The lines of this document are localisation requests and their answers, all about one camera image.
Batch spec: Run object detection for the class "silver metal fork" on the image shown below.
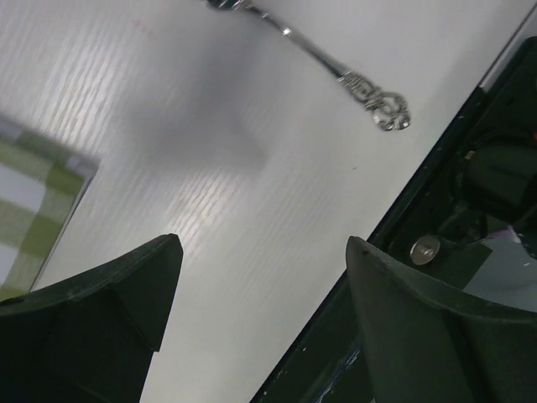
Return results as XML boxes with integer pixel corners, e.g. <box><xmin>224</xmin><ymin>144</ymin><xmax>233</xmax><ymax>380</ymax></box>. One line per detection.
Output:
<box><xmin>206</xmin><ymin>1</ymin><xmax>411</xmax><ymax>132</ymax></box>

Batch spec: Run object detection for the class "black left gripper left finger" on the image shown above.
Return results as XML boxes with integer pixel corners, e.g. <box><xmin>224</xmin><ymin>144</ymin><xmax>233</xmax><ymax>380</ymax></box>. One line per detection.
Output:
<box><xmin>1</xmin><ymin>234</ymin><xmax>183</xmax><ymax>402</ymax></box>

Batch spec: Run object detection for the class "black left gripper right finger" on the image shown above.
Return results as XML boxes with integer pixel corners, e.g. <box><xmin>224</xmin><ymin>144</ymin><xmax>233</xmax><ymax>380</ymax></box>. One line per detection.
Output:
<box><xmin>346</xmin><ymin>237</ymin><xmax>536</xmax><ymax>402</ymax></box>

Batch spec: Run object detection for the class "green white checkered cloth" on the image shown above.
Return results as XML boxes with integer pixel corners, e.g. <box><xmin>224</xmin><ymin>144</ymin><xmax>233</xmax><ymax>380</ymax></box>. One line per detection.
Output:
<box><xmin>1</xmin><ymin>117</ymin><xmax>98</xmax><ymax>300</ymax></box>

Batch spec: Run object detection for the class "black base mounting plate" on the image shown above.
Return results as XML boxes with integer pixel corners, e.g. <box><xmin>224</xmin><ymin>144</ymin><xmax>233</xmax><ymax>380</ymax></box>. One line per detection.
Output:
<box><xmin>254</xmin><ymin>37</ymin><xmax>536</xmax><ymax>402</ymax></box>

